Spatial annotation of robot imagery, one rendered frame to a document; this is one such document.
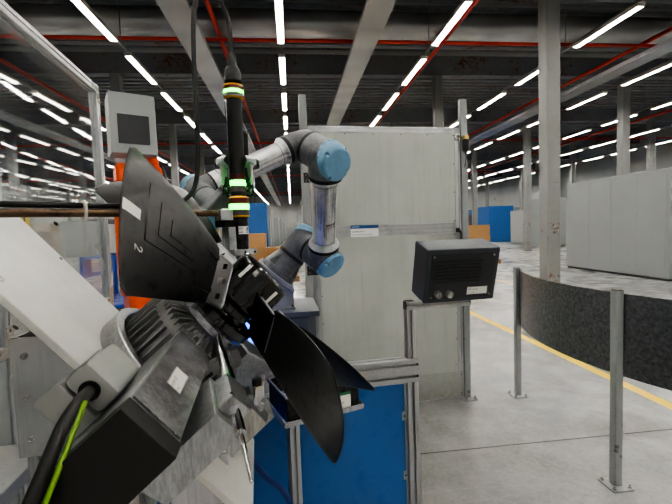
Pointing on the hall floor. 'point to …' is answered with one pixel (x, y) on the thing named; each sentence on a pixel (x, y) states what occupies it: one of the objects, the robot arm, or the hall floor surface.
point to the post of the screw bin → (294, 464)
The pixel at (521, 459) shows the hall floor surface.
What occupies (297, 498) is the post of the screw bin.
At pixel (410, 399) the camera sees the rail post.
